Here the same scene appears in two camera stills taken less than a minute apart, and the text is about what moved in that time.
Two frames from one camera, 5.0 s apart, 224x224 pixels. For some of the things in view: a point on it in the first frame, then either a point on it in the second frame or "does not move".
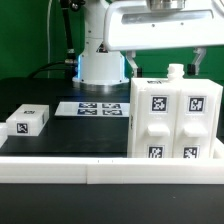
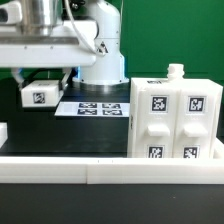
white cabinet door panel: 194,127 does not move
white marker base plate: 94,109 does not move
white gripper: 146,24 -> 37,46
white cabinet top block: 28,120 -> 41,93
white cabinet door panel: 155,124 does not move
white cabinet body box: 173,117 does not move
